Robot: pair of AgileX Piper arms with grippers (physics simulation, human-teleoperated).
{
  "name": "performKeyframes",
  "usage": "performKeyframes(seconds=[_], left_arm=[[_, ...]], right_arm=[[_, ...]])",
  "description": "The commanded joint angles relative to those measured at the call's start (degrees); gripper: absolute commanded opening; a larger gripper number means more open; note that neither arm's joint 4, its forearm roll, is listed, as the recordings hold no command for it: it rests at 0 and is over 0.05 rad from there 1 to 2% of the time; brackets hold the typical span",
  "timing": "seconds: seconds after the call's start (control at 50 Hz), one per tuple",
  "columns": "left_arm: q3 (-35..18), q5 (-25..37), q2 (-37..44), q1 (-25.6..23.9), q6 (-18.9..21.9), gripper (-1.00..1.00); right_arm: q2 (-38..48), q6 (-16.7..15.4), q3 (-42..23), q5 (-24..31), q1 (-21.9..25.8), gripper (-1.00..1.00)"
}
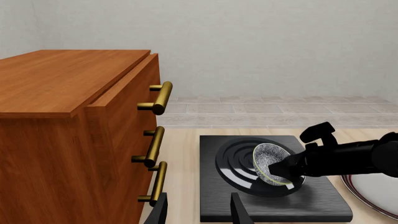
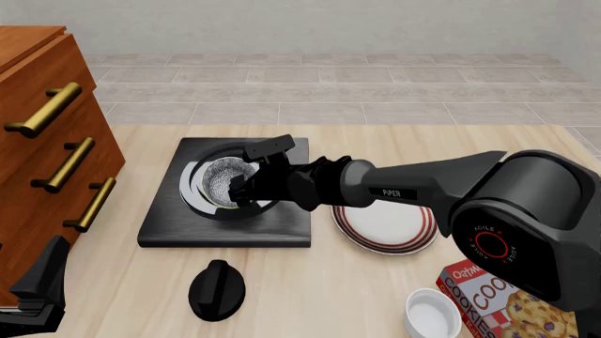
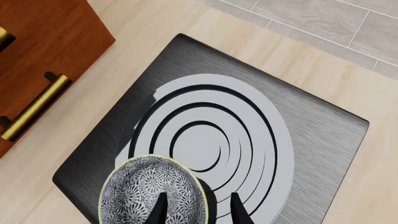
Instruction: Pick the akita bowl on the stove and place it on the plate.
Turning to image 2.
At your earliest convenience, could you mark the red cookies box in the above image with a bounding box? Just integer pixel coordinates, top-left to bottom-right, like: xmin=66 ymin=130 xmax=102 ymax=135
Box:
xmin=435 ymin=258 xmax=581 ymax=338

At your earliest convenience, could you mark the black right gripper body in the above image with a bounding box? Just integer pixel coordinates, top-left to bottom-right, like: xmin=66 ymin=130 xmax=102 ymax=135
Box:
xmin=252 ymin=158 xmax=296 ymax=209

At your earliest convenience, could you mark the large wooden drawer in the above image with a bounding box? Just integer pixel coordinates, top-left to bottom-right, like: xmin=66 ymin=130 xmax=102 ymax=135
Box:
xmin=0 ymin=33 xmax=99 ymax=149

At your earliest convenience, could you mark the small white ramekin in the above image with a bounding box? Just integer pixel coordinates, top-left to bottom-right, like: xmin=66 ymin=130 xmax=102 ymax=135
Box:
xmin=403 ymin=287 xmax=464 ymax=338

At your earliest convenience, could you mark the short brass drawer handle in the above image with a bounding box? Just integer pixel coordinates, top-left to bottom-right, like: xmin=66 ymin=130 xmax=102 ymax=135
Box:
xmin=62 ymin=177 xmax=117 ymax=234

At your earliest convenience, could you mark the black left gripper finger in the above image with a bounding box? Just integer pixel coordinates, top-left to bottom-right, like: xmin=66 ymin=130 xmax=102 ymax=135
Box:
xmin=8 ymin=234 xmax=71 ymax=307

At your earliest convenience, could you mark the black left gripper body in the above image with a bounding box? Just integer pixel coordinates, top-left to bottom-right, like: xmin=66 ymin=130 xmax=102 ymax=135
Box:
xmin=0 ymin=297 xmax=68 ymax=336

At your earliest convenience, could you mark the medium brass drawer handle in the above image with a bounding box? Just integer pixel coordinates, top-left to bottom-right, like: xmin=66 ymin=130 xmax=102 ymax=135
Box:
xmin=30 ymin=136 xmax=97 ymax=194

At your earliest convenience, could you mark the medium wooden drawer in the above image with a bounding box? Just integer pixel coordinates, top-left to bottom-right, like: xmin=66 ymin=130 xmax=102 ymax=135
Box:
xmin=0 ymin=84 xmax=114 ymax=226

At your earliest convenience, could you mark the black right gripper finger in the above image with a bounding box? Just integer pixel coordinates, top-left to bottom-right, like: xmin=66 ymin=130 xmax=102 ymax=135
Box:
xmin=228 ymin=174 xmax=258 ymax=194
xmin=228 ymin=192 xmax=264 ymax=209

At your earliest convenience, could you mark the round black stove knob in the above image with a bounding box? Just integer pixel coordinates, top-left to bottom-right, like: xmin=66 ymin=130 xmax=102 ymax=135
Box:
xmin=187 ymin=259 xmax=247 ymax=323

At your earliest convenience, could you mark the long brass drawer handle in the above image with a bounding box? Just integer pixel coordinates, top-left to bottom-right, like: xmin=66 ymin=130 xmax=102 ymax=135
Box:
xmin=3 ymin=82 xmax=84 ymax=140

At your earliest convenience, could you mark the white plate with red rings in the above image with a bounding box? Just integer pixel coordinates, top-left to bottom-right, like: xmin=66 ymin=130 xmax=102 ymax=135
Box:
xmin=330 ymin=203 xmax=440 ymax=256

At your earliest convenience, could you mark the flat black stove plate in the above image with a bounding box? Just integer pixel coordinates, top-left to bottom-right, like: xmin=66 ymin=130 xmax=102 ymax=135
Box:
xmin=137 ymin=136 xmax=313 ymax=249

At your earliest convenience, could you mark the wooden cabinet with drawers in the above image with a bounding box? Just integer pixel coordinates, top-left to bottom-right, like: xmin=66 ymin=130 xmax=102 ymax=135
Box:
xmin=0 ymin=25 xmax=127 ymax=308

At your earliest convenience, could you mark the black patterned bowl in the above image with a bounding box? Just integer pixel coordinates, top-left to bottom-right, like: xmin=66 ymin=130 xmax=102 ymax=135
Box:
xmin=200 ymin=156 xmax=265 ymax=211

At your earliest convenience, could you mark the small wooden drawer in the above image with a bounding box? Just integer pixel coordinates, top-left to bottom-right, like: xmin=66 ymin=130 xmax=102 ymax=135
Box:
xmin=0 ymin=126 xmax=127 ymax=307

